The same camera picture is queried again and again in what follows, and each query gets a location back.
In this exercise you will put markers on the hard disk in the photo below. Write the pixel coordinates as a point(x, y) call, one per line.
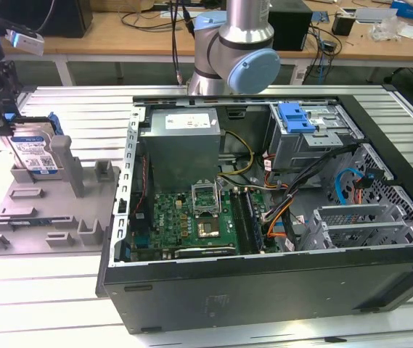
point(32, 152)

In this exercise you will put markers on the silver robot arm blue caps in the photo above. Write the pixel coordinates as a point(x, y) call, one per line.
point(242, 36)

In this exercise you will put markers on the grey metal disk bay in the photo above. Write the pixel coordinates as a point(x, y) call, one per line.
point(355, 217)

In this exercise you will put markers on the large black box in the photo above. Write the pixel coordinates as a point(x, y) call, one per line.
point(68, 18)

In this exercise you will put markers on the wooden desk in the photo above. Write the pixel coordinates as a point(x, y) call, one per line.
point(101, 40)

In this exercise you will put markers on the brown cardboard box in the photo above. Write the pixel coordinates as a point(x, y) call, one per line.
point(144, 4)

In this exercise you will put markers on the grey parts rack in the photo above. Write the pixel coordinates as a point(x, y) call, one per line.
point(57, 210)

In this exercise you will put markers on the RAM stick with blue label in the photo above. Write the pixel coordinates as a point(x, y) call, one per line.
point(24, 222)

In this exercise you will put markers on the black case fan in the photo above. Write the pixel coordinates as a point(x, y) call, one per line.
point(143, 181)

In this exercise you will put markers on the grey power supply unit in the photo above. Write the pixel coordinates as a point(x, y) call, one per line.
point(180, 152)

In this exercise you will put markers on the green motherboard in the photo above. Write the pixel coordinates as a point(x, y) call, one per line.
point(177, 221)

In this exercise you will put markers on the CPU socket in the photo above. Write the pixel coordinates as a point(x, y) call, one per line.
point(208, 228)

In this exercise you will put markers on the black graphics card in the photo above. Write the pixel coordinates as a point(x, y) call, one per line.
point(206, 252)

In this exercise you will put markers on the black RAM slot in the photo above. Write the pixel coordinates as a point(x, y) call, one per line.
point(238, 217)

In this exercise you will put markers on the black speaker box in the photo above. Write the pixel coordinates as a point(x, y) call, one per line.
point(289, 29)

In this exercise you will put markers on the blue plastic drive latch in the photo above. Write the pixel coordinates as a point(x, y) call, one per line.
point(295, 119)

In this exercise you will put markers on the dark RAM stick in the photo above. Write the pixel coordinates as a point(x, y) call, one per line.
point(255, 221)

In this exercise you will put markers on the grey optical drive cage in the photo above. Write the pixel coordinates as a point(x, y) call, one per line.
point(300, 148)

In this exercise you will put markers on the small black open box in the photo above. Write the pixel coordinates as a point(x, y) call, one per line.
point(342, 25)

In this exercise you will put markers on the black open PC case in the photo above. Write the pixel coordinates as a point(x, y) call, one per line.
point(264, 290)

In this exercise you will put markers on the grey flat tray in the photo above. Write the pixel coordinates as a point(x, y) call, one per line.
point(375, 15)

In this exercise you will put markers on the clear plastic bag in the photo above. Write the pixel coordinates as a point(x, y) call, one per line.
point(384, 30)

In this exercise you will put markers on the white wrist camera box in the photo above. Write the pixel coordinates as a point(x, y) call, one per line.
point(24, 41)

